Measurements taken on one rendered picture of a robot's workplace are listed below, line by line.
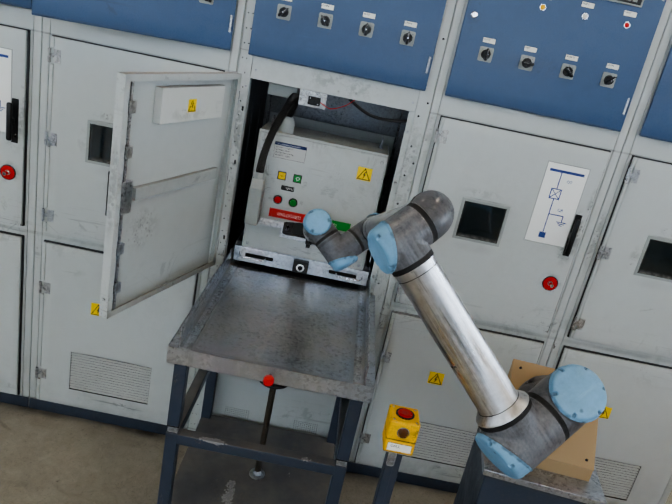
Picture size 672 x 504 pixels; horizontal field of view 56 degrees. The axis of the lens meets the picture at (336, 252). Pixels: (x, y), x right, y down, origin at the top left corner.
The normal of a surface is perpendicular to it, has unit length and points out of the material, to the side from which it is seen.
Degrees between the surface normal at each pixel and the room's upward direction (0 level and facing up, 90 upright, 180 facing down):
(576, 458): 47
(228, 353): 0
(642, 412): 90
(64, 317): 90
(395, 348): 90
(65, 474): 0
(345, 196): 90
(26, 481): 0
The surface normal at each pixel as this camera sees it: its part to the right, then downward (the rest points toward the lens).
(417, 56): -0.06, 0.33
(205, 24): 0.27, 0.38
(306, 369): 0.19, -0.92
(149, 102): 0.91, 0.30
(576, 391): 0.09, -0.44
